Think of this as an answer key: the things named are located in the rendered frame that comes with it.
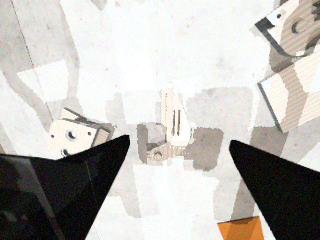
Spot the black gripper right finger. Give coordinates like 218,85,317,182
228,140,320,240

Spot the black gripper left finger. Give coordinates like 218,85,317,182
0,135,130,240

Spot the orange flat rectangular plate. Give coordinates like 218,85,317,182
217,216,264,240

